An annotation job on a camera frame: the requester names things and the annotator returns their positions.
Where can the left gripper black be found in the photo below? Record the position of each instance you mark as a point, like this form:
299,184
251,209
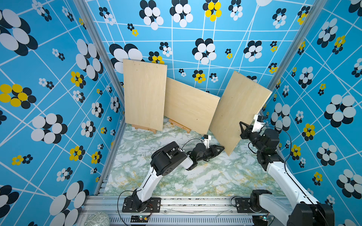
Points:
214,149

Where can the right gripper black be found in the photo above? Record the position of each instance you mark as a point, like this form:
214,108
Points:
248,130

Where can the wooden easel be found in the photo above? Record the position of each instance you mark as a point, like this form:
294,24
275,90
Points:
188,130
143,128

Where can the plywood board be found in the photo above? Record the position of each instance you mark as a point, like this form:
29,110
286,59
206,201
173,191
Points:
240,102
144,93
189,106

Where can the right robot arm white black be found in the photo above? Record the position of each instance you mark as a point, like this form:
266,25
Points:
304,209

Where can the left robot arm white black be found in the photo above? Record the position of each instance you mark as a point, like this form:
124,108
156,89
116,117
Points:
164,161

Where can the right circuit board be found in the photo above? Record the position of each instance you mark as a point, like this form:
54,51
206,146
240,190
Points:
260,221

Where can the circuit board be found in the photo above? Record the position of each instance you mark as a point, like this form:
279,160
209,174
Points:
260,221
140,219

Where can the left circuit board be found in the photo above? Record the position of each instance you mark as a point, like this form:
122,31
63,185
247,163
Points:
140,219

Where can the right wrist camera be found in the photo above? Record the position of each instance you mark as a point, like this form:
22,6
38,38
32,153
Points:
258,121

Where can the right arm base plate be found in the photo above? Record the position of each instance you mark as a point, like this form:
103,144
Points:
243,206

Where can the aluminium front rail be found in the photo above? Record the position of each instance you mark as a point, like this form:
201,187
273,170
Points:
177,211

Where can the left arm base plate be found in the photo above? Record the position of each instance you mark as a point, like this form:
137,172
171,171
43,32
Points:
133,205

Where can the left aluminium corner post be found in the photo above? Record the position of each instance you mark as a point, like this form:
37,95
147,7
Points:
94,35

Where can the aluminium corner post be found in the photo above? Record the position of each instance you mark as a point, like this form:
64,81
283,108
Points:
94,35
280,26

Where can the right aluminium corner post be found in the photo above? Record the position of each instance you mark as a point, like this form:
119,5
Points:
280,26

